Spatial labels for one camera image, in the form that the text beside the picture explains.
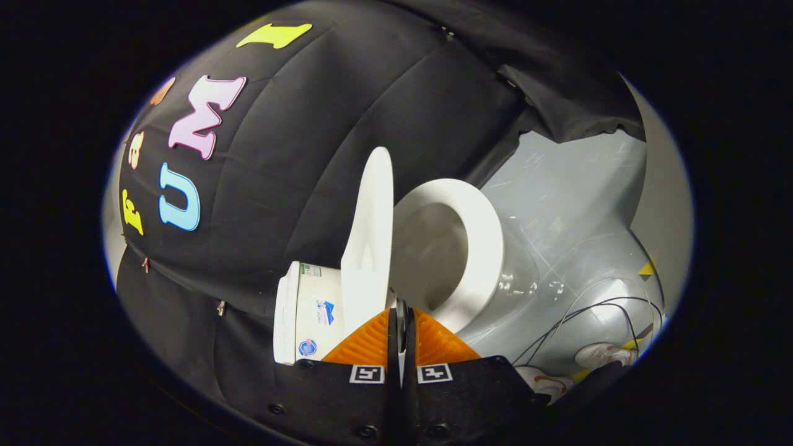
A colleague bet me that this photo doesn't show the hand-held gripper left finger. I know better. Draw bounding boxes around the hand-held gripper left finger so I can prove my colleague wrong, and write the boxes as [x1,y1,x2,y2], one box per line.
[273,308,400,446]

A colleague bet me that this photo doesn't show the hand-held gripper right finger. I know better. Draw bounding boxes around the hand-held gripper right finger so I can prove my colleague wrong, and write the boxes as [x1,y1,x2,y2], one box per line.
[400,307,552,446]

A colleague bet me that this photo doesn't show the dark grey lid handle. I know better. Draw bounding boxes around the dark grey lid handle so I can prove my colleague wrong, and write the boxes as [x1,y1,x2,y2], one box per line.
[395,299,414,357]

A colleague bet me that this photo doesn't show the white toilet lid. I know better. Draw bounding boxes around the white toilet lid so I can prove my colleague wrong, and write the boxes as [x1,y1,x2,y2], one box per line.
[341,147,395,335]

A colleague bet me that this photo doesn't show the white sneaker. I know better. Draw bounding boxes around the white sneaker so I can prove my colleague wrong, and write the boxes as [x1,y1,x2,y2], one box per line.
[515,365,567,400]
[575,343,636,370]

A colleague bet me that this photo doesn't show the black backdrop cloth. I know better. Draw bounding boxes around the black backdrop cloth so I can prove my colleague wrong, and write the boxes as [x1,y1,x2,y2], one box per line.
[115,0,645,403]

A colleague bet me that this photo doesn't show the thin floor cables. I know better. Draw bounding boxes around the thin floor cables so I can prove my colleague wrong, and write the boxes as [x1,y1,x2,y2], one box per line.
[514,278,665,366]

